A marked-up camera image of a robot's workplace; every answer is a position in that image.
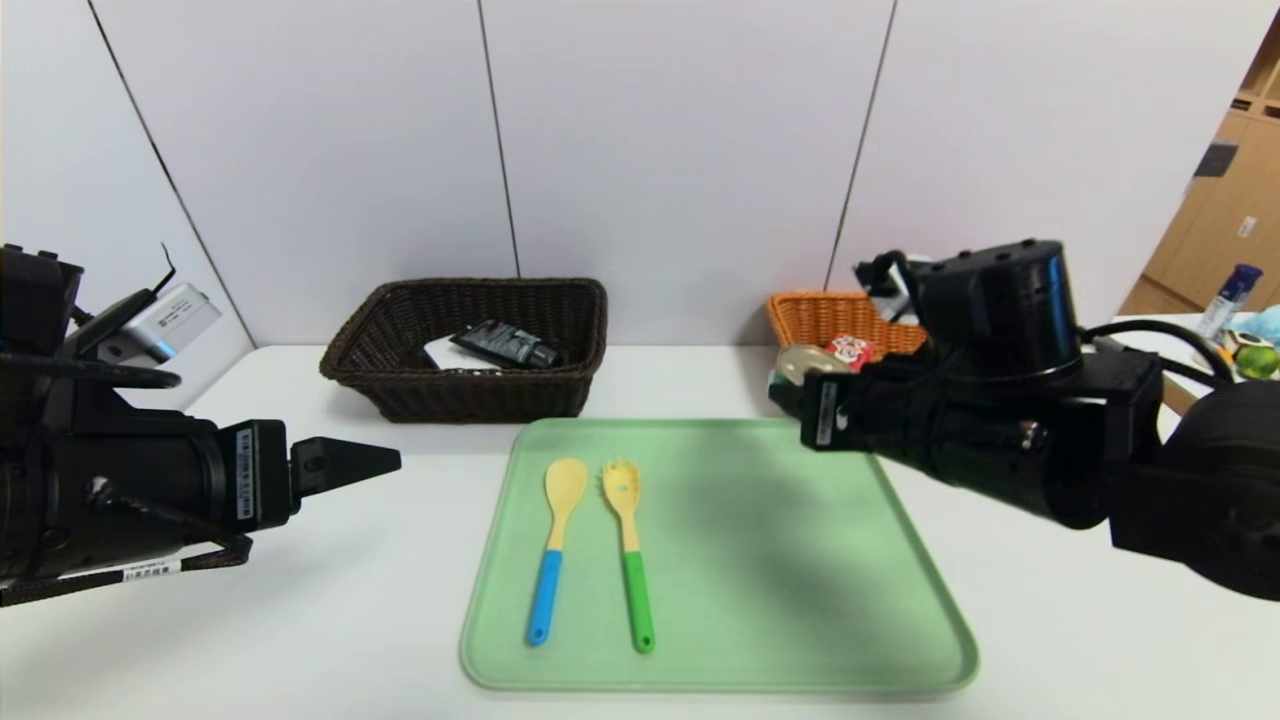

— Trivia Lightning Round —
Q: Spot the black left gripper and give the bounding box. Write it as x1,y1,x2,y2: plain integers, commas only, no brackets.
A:
67,409,402,575

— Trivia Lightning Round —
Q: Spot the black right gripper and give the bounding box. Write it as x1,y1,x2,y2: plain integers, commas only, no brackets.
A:
767,362,926,453

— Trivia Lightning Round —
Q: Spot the tin can with gold lid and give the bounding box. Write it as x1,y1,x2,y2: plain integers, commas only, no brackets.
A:
768,345,853,393

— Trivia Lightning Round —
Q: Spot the red drink carton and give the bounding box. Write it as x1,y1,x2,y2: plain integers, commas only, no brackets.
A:
824,334,878,373

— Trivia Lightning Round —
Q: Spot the white rectangular case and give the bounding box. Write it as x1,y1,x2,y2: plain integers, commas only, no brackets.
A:
424,337,501,373

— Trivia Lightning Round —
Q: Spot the dark green squeeze tube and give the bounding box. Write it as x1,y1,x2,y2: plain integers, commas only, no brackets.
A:
449,319,561,370

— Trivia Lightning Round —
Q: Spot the orange wicker basket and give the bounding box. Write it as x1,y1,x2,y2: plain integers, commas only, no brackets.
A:
766,290,929,363

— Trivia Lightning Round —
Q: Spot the dark brown wicker basket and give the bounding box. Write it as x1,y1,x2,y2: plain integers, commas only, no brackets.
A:
319,277,609,424

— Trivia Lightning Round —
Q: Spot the light green plastic tray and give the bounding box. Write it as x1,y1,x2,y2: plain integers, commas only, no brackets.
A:
459,417,979,693

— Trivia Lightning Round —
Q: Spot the white side table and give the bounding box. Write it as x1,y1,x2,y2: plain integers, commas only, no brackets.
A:
1105,313,1280,441

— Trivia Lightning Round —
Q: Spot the blue capped spray bottle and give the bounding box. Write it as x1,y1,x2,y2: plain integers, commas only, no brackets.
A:
1198,263,1264,341

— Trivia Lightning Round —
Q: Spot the light wooden cabinet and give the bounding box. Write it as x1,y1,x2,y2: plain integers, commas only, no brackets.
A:
1115,10,1280,317

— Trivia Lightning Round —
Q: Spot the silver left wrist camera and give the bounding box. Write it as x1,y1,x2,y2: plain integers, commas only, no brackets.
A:
97,282,223,365

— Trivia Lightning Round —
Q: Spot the yellow spoon with blue handle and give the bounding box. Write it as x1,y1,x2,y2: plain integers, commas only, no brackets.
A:
527,458,590,646

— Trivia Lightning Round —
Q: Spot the yellow pasta fork green handle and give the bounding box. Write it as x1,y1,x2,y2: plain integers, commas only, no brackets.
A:
601,459,656,654

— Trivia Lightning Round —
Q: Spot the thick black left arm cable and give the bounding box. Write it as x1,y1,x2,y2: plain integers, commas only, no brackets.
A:
0,352,183,390

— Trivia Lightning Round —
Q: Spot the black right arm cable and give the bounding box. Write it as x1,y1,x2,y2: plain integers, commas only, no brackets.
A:
1083,318,1238,387

